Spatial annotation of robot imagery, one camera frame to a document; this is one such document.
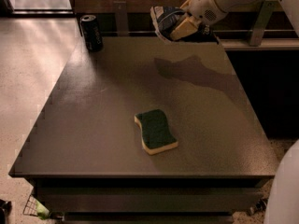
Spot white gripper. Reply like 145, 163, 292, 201
170, 0, 232, 41

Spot blue chip bag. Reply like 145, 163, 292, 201
150, 7, 218, 43

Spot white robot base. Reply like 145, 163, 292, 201
263, 140, 299, 224

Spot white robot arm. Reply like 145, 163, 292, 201
170, 0, 299, 40

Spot black pepsi can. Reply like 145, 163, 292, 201
80, 15, 104, 52

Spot green yellow sponge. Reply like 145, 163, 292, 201
135, 109, 178, 155

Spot green item in basket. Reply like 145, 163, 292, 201
36, 202, 50, 220

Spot grey metal bracket left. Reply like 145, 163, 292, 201
113, 1, 129, 36

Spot grey metal bracket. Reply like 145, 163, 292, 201
249, 0, 276, 47
113, 1, 129, 36

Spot grey metal bracket right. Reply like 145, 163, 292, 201
249, 0, 276, 47

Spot black white striped handle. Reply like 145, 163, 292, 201
248, 199, 268, 216

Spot wire basket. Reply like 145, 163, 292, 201
22, 194, 37, 217

